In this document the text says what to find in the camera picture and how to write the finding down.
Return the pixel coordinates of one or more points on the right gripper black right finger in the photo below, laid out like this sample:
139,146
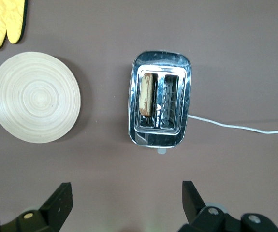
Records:
194,205

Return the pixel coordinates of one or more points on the brown table cover mat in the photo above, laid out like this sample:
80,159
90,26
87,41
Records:
129,24

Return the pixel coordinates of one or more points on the silver two-slot toaster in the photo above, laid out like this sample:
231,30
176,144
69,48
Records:
138,135

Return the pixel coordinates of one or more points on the slice of brown toast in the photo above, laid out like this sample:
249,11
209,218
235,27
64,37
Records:
146,94

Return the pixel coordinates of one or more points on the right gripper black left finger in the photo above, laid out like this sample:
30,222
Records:
56,207

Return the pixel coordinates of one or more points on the round wooden plate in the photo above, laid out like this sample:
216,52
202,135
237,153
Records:
35,97

